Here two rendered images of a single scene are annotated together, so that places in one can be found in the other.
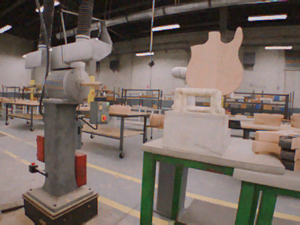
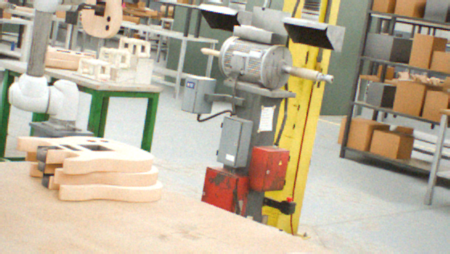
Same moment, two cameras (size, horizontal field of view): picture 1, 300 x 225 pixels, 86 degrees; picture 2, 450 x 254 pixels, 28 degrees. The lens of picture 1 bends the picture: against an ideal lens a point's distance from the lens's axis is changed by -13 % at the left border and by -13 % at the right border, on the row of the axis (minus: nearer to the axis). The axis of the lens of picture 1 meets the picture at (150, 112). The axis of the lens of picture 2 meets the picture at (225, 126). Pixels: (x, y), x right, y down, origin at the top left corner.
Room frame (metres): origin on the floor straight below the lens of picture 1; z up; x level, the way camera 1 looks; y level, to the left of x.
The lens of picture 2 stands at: (6.76, 1.65, 1.62)
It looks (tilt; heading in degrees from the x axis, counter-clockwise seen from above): 8 degrees down; 191
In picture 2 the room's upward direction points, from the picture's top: 10 degrees clockwise
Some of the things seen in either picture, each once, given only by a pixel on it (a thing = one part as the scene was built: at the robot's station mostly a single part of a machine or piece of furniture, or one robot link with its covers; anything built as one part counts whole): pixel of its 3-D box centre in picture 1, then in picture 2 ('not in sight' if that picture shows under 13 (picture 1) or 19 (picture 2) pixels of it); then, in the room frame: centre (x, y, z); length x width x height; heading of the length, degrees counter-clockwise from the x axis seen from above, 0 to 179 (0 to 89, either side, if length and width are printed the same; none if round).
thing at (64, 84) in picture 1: (66, 85); (254, 63); (1.49, 0.72, 1.25); 0.41 x 0.27 x 0.26; 62
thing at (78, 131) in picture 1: (73, 120); (238, 117); (1.65, 0.71, 0.93); 0.15 x 0.10 x 0.55; 62
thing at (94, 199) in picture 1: (61, 205); not in sight; (1.51, 0.78, 0.12); 0.61 x 0.51 x 0.25; 152
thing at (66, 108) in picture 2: not in sight; (63, 99); (1.80, -0.29, 0.87); 0.18 x 0.16 x 0.22; 122
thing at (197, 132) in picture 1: (195, 131); (130, 67); (0.84, -0.22, 1.02); 0.27 x 0.15 x 0.17; 61
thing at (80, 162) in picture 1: (73, 165); (224, 192); (1.66, 0.71, 0.49); 0.25 x 0.12 x 0.37; 62
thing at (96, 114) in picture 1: (92, 115); (209, 102); (1.66, 0.53, 0.99); 0.24 x 0.21 x 0.26; 62
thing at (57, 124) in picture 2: not in sight; (63, 123); (1.81, -0.26, 0.73); 0.22 x 0.18 x 0.06; 54
